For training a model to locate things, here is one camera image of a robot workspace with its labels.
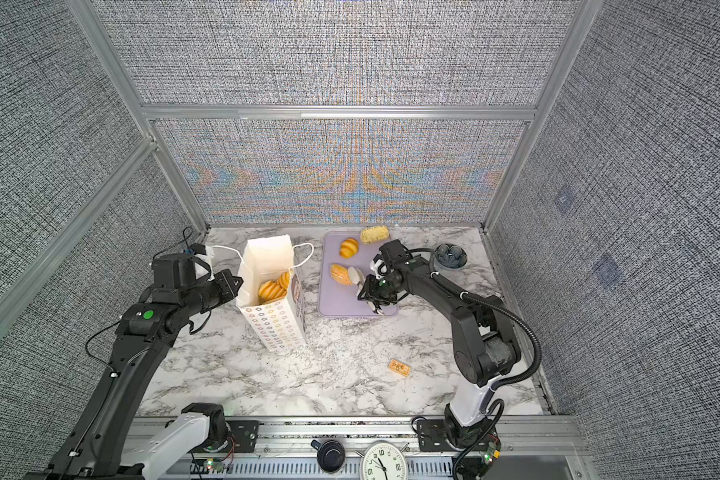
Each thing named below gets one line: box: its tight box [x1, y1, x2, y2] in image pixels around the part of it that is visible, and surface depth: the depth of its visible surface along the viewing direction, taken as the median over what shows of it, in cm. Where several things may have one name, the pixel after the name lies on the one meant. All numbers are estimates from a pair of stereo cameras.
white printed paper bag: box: [236, 234, 307, 351], surface depth 82 cm
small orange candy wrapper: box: [388, 359, 411, 376], surface depth 85 cm
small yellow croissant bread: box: [339, 238, 359, 259], surface depth 112 cm
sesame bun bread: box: [330, 263, 353, 285], surface depth 101 cm
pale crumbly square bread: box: [360, 225, 390, 244], surface depth 114 cm
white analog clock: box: [355, 440, 411, 480], surface depth 68 cm
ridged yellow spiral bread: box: [258, 280, 288, 302], surface depth 89 cm
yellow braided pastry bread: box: [277, 271, 291, 291], surface depth 93 cm
